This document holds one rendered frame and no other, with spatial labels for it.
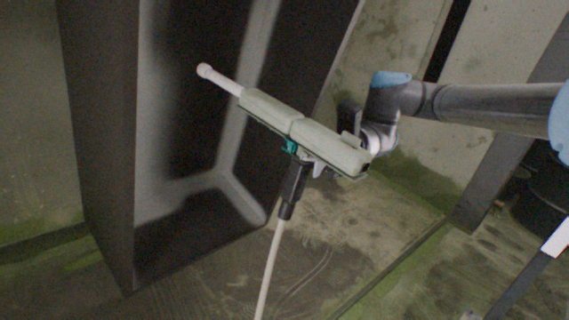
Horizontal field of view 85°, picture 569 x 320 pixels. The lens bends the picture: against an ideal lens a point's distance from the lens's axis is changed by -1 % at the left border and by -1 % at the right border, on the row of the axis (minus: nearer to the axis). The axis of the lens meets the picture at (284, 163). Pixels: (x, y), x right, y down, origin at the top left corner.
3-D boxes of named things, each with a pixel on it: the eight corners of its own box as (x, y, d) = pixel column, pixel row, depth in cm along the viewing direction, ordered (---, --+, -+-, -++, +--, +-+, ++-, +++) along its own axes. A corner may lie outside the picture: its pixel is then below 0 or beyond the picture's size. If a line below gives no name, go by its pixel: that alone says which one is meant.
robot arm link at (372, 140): (385, 135, 72) (351, 117, 77) (375, 137, 69) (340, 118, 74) (370, 168, 76) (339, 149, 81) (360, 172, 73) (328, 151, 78)
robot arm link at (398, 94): (411, 73, 81) (397, 119, 85) (368, 66, 79) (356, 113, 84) (428, 77, 72) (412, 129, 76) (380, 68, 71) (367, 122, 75)
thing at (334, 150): (334, 249, 61) (380, 145, 51) (320, 258, 57) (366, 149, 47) (200, 137, 87) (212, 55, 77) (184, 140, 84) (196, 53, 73)
